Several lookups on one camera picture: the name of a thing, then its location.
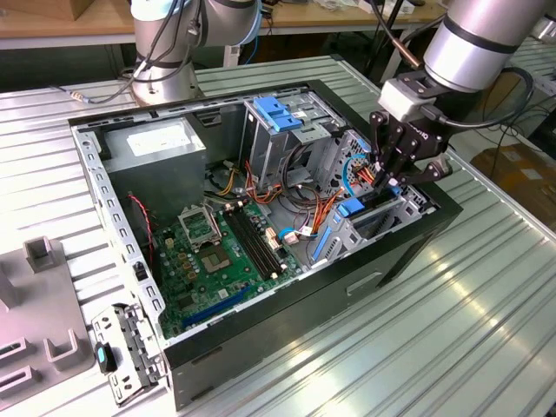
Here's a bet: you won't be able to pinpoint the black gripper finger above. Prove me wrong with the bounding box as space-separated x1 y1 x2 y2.
368 109 404 189
387 149 456 189

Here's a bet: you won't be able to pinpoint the orange red power wire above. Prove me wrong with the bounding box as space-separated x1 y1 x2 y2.
352 156 383 186

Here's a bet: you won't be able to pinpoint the hard disk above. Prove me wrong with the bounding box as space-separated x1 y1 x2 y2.
312 184 405 262

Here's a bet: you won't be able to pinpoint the silver disk bay cage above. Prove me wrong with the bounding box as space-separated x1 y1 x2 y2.
303 128 438 270

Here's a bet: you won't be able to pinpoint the brown cardboard box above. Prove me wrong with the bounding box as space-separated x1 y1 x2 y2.
471 145 556 227

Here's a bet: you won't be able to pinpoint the blue plastic drive clips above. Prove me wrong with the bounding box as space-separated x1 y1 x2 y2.
253 96 304 134

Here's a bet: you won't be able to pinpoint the silver optical drive cage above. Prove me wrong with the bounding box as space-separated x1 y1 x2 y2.
241 93 347 190

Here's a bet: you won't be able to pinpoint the wooden desk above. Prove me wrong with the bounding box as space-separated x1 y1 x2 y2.
0 0 448 83

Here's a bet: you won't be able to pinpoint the metal slat side table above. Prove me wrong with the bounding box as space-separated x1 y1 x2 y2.
503 34 556 127

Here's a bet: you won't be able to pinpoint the black RAM slot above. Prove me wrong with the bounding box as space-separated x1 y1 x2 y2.
235 208 280 275
228 209 275 278
223 211 269 280
240 207 284 273

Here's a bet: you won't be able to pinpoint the silver metal cylinder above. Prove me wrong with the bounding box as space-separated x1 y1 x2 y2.
532 17 556 40

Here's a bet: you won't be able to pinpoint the green motherboard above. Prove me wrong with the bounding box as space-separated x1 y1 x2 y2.
151 202 305 340

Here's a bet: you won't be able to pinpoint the CPU socket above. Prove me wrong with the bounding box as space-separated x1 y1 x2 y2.
176 207 223 251

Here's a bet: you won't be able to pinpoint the silver chipset chip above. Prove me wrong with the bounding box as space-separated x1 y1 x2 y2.
200 249 234 275

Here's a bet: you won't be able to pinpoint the black open PC case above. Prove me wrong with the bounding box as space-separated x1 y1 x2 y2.
67 78 464 412

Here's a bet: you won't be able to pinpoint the grey power supply unit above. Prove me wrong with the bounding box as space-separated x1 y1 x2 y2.
102 117 208 223

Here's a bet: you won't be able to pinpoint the blue expansion slot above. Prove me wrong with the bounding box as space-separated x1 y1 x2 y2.
181 284 252 329

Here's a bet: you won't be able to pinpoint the black latch with blue tab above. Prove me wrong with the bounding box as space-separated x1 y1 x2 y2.
94 341 119 374

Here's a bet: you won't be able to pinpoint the grey parts rack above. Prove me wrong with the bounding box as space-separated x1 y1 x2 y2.
0 236 96 412

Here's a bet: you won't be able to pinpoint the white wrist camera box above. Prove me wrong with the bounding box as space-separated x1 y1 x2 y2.
376 71 440 123

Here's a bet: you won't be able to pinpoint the blue data wire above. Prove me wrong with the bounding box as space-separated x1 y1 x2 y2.
341 152 371 197

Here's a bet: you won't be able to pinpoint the black cable with copper plug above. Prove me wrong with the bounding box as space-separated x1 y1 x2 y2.
368 0 448 70

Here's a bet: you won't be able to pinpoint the black cable loop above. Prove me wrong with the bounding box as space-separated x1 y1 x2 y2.
280 142 316 192

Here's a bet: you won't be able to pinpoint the black camera cable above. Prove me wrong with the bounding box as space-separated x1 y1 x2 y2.
420 64 536 129

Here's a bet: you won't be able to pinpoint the red orange wire bundle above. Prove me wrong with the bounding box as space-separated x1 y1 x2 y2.
244 159 283 205

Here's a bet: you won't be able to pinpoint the blue wire with white label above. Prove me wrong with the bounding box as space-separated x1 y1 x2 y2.
276 226 314 248

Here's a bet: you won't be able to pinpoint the yellow wire bundle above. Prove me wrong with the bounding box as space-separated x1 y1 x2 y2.
215 168 239 196

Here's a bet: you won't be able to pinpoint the red black fan wire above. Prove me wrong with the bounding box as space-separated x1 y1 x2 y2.
129 194 156 266

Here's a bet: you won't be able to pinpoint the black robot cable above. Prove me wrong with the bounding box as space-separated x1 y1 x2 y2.
50 0 205 105

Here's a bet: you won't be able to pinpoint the silver perforated slot bracket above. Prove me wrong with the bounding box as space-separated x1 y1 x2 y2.
89 303 169 407

